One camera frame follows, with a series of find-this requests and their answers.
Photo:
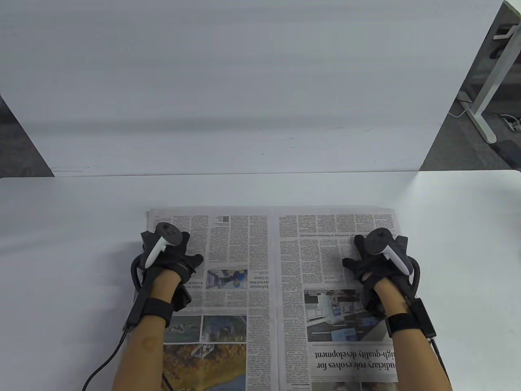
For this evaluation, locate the black white hand controller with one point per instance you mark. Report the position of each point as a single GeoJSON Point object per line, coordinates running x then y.
{"type": "Point", "coordinates": [165, 234]}
{"type": "Point", "coordinates": [378, 240]}

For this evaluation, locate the white partition board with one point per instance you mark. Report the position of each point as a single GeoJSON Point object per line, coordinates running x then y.
{"type": "Point", "coordinates": [244, 81]}

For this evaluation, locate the black white right hand controller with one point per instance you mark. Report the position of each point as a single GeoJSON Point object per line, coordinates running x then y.
{"type": "Point", "coordinates": [378, 240]}

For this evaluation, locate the person's left hand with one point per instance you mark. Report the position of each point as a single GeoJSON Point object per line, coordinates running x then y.
{"type": "Point", "coordinates": [173, 258]}

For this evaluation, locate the person's right forearm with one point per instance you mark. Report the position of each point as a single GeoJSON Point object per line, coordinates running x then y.
{"type": "Point", "coordinates": [415, 358]}

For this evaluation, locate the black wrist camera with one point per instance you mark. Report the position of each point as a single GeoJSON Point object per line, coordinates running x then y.
{"type": "Point", "coordinates": [183, 299]}
{"type": "Point", "coordinates": [375, 307]}

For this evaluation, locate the white table leg frame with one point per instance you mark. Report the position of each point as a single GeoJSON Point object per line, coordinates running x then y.
{"type": "Point", "coordinates": [486, 91]}

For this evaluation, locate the person's right hand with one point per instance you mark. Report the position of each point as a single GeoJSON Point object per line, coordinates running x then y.
{"type": "Point", "coordinates": [374, 266]}

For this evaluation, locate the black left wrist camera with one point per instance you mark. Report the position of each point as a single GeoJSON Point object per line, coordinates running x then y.
{"type": "Point", "coordinates": [183, 299]}

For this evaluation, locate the white power strip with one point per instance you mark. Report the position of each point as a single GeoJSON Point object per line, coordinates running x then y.
{"type": "Point", "coordinates": [516, 125]}

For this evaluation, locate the printed newspaper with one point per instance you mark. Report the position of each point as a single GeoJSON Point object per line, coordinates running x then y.
{"type": "Point", "coordinates": [264, 285]}

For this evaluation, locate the black white left hand controller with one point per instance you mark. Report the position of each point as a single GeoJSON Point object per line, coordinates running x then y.
{"type": "Point", "coordinates": [165, 234]}

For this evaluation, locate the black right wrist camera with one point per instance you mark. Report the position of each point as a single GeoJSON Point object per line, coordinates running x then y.
{"type": "Point", "coordinates": [375, 307]}

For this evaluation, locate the person's left forearm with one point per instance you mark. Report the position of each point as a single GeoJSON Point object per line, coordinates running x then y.
{"type": "Point", "coordinates": [138, 358]}

